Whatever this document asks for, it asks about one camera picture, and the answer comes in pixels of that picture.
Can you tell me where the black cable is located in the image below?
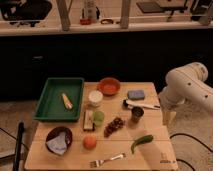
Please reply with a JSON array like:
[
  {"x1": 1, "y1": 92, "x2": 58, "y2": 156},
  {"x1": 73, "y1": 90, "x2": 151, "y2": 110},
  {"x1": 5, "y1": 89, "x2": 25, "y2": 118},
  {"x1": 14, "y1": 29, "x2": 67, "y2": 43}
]
[{"x1": 169, "y1": 132, "x2": 213, "y2": 171}]

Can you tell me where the white bottle on shelf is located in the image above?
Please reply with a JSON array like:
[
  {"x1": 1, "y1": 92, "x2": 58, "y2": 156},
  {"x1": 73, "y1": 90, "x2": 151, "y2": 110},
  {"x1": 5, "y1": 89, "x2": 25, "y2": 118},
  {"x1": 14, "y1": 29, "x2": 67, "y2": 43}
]
[{"x1": 84, "y1": 0, "x2": 97, "y2": 22}]

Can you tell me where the dark bowl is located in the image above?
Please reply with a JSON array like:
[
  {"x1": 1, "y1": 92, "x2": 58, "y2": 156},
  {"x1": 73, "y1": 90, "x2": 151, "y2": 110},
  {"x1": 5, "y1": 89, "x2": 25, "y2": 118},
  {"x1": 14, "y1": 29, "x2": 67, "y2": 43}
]
[{"x1": 45, "y1": 126, "x2": 72, "y2": 154}]

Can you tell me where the dark metal cup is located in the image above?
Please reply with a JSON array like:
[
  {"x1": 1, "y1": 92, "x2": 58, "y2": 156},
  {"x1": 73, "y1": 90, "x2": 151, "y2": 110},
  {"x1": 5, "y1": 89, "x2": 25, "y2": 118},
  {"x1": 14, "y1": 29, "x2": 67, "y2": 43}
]
[{"x1": 131, "y1": 107, "x2": 144, "y2": 123}]

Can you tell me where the white handled knife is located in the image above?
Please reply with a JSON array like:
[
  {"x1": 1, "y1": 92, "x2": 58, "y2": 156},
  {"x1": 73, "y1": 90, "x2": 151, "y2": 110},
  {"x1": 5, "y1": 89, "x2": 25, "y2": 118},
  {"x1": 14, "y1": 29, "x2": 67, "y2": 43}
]
[{"x1": 123, "y1": 99, "x2": 160, "y2": 110}]

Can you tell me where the black pole left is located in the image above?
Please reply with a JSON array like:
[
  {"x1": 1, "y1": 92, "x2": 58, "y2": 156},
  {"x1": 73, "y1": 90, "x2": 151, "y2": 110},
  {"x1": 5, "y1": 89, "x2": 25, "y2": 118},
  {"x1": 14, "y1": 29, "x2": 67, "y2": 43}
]
[{"x1": 12, "y1": 122, "x2": 24, "y2": 171}]

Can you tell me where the corn cob piece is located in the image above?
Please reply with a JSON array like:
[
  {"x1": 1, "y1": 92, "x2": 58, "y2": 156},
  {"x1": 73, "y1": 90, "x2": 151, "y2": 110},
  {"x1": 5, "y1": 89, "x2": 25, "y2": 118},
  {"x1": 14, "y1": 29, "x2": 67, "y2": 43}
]
[{"x1": 62, "y1": 93, "x2": 73, "y2": 110}]

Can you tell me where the orange bowl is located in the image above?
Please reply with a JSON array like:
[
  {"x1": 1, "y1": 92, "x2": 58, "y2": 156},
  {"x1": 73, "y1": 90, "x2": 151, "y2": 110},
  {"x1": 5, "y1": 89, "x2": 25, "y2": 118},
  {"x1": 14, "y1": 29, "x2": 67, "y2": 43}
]
[{"x1": 97, "y1": 77, "x2": 120, "y2": 96}]

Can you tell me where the blue sponge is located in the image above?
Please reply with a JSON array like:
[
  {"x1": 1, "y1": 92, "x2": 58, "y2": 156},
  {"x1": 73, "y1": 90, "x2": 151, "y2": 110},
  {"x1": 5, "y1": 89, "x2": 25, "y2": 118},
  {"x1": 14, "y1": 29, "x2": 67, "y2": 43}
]
[{"x1": 127, "y1": 90, "x2": 145, "y2": 100}]

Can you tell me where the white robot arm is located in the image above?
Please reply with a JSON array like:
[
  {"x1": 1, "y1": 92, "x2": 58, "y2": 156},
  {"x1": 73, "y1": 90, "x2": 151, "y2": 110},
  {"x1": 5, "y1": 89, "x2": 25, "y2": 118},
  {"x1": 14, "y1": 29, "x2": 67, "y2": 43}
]
[{"x1": 158, "y1": 62, "x2": 213, "y2": 125}]

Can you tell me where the green plastic tray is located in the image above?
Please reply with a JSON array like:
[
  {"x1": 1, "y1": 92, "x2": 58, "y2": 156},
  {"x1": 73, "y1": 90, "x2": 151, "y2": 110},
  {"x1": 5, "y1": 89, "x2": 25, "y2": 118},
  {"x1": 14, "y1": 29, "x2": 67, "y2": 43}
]
[{"x1": 34, "y1": 78, "x2": 84, "y2": 122}]

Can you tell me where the white paper cup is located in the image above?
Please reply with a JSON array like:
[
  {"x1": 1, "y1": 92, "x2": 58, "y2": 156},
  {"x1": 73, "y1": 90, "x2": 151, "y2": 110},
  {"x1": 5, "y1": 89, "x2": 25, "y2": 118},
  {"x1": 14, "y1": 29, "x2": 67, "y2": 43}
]
[{"x1": 88, "y1": 90, "x2": 103, "y2": 107}]

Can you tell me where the purple grape bunch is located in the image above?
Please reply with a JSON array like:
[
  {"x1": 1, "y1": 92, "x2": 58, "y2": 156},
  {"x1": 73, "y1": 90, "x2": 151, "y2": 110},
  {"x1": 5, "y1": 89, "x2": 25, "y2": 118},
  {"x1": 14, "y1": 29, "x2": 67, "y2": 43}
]
[{"x1": 104, "y1": 117, "x2": 125, "y2": 137}]

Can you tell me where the black office chair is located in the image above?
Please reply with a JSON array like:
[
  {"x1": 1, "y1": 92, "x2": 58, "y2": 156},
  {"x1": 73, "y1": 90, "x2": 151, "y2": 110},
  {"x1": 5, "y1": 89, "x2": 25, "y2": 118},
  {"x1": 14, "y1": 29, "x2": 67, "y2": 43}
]
[{"x1": 0, "y1": 0, "x2": 52, "y2": 27}]

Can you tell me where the grey cloth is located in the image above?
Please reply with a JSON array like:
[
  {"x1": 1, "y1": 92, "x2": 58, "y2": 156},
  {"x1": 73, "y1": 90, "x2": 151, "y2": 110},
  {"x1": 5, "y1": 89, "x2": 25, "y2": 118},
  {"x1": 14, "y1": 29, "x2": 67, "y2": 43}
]
[{"x1": 46, "y1": 132, "x2": 67, "y2": 155}]

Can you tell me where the orange fruit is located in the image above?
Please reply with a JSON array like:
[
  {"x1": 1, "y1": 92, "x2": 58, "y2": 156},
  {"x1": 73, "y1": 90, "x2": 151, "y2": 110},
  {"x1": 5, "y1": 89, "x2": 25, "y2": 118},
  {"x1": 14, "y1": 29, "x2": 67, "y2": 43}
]
[{"x1": 83, "y1": 135, "x2": 97, "y2": 150}]

